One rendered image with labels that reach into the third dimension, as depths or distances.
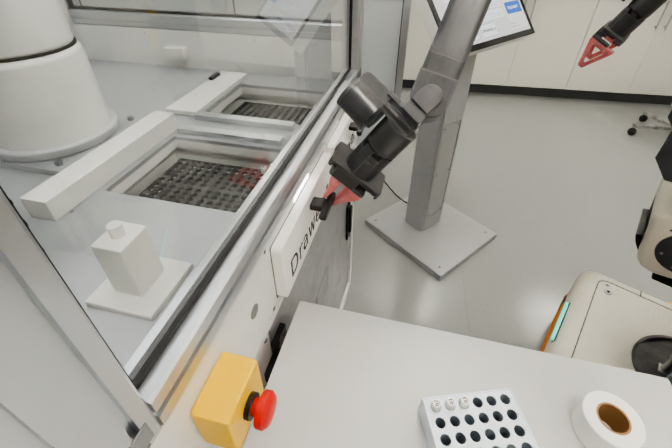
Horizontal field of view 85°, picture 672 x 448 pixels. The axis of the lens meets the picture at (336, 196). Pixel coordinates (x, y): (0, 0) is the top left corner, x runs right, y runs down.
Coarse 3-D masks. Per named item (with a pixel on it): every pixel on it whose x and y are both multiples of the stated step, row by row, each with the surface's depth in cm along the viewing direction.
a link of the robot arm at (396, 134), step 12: (384, 108) 55; (372, 120) 56; (384, 120) 55; (396, 120) 55; (372, 132) 57; (384, 132) 55; (396, 132) 54; (408, 132) 55; (372, 144) 56; (384, 144) 55; (396, 144) 55; (408, 144) 56; (384, 156) 57; (396, 156) 58
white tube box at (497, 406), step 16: (432, 400) 49; (480, 400) 49; (496, 400) 49; (512, 400) 49; (432, 416) 47; (448, 416) 47; (464, 416) 47; (480, 416) 48; (496, 416) 48; (512, 416) 48; (432, 432) 46; (448, 432) 46; (464, 432) 46; (480, 432) 46; (496, 432) 46; (512, 432) 46; (528, 432) 46
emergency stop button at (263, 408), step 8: (264, 392) 40; (272, 392) 41; (256, 400) 40; (264, 400) 39; (272, 400) 40; (256, 408) 39; (264, 408) 39; (272, 408) 40; (256, 416) 39; (264, 416) 39; (272, 416) 40; (256, 424) 39; (264, 424) 39
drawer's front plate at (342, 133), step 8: (344, 120) 87; (352, 120) 92; (336, 128) 84; (344, 128) 84; (336, 136) 80; (344, 136) 85; (352, 136) 96; (328, 144) 78; (336, 144) 78; (352, 144) 97; (328, 152) 78
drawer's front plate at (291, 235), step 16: (320, 160) 72; (320, 176) 69; (304, 192) 64; (320, 192) 71; (304, 208) 61; (288, 224) 57; (304, 224) 63; (288, 240) 55; (304, 240) 64; (272, 256) 54; (288, 256) 56; (304, 256) 66; (288, 272) 58; (288, 288) 59
